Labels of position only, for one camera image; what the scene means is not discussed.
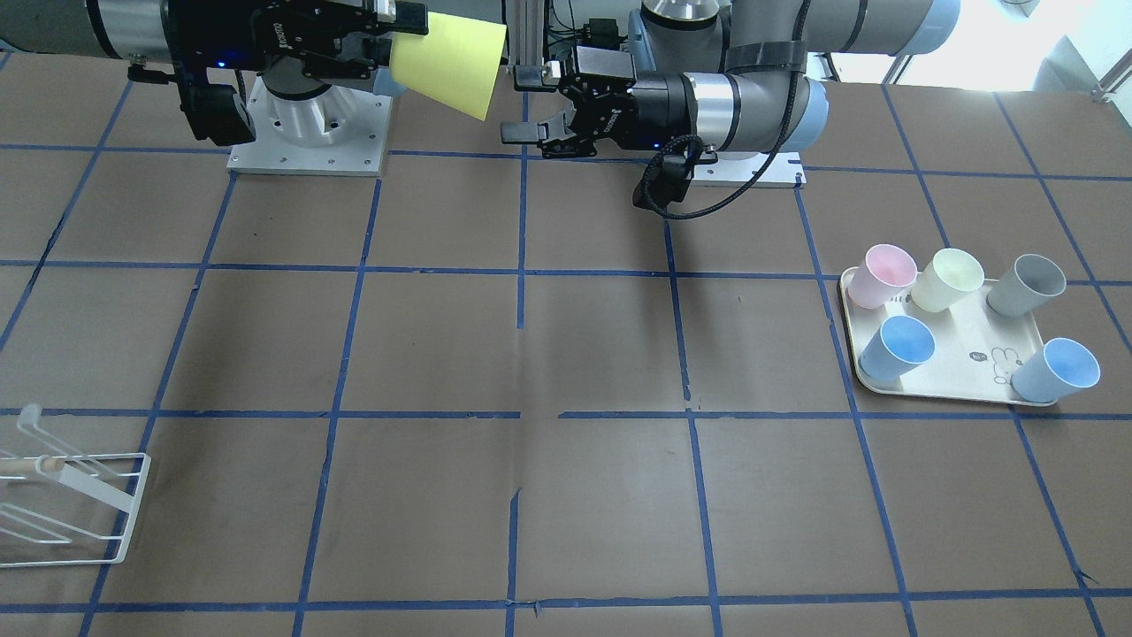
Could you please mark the grey cup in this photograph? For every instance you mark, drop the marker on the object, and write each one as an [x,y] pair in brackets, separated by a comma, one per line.
[1031,282]

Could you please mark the yellow plastic cup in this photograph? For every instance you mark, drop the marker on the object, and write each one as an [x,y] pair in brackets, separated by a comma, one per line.
[456,63]

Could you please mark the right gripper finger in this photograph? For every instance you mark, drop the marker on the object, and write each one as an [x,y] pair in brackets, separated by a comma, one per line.
[363,64]
[398,17]

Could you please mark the white wire cup rack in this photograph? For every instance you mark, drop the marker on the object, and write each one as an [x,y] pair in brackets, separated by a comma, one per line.
[64,507]

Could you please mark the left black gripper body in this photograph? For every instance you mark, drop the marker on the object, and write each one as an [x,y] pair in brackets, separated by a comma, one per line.
[656,104]

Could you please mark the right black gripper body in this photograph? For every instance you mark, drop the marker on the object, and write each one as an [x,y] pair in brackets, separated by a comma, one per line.
[221,31]

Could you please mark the beige serving tray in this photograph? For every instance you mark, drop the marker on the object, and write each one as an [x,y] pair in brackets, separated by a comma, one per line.
[977,349]

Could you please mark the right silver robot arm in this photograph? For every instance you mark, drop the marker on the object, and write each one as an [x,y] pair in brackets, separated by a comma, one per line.
[136,32]

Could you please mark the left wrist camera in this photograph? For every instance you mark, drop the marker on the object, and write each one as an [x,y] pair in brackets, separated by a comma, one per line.
[667,179]

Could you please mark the pink cup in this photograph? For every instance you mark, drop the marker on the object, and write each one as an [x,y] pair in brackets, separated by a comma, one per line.
[885,271]

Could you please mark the aluminium frame post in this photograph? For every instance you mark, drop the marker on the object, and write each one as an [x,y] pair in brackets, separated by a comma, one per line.
[526,24]

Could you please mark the blue cup on tray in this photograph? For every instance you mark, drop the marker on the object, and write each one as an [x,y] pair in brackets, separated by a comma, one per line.
[901,344]

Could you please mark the pale green cup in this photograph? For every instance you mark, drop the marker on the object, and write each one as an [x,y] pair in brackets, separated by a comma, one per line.
[951,275]

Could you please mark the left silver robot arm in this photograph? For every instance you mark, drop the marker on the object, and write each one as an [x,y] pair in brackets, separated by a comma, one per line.
[735,76]

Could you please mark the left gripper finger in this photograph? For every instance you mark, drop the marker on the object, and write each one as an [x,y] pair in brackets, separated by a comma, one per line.
[542,133]
[543,78]

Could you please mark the blue cup near tray edge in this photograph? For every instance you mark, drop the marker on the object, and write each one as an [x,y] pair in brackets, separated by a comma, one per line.
[1061,368]

